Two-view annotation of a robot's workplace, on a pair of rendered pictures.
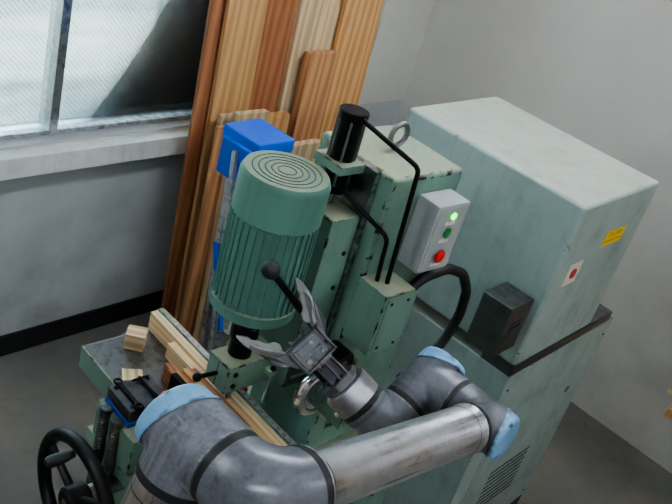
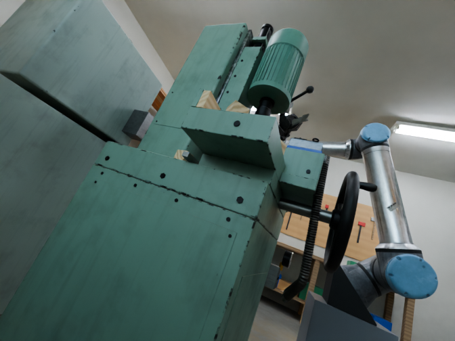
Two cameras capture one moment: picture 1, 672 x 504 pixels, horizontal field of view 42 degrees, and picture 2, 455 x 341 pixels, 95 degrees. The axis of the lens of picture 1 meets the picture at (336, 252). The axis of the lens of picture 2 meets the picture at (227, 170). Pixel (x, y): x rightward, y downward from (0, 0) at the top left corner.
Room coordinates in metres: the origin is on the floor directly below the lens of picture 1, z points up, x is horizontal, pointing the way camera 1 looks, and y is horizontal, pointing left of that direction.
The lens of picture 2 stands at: (1.70, 0.83, 0.66)
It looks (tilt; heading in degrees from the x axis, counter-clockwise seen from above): 16 degrees up; 257
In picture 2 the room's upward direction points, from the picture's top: 22 degrees clockwise
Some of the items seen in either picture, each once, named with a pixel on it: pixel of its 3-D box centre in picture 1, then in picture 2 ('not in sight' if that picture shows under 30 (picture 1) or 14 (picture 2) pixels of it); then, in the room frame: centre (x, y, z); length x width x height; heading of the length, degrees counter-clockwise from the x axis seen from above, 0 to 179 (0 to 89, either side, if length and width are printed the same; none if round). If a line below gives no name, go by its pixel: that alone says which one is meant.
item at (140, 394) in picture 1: (146, 402); (303, 153); (1.35, 0.27, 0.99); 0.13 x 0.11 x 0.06; 51
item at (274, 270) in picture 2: not in sight; (263, 271); (1.21, 0.02, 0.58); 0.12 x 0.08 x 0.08; 141
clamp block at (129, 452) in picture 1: (140, 427); (296, 172); (1.35, 0.28, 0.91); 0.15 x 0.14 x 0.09; 51
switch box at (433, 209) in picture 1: (433, 231); not in sight; (1.64, -0.18, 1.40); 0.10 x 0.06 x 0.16; 141
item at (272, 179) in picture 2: not in sight; (250, 191); (1.44, 0.17, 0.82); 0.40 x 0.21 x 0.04; 51
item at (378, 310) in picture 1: (378, 312); not in sight; (1.56, -0.12, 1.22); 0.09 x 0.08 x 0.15; 141
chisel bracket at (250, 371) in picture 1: (242, 367); not in sight; (1.50, 0.12, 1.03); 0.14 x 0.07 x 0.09; 141
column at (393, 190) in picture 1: (347, 290); (203, 101); (1.71, -0.05, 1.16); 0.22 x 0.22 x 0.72; 51
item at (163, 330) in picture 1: (224, 395); (237, 155); (1.52, 0.14, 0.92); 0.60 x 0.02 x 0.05; 51
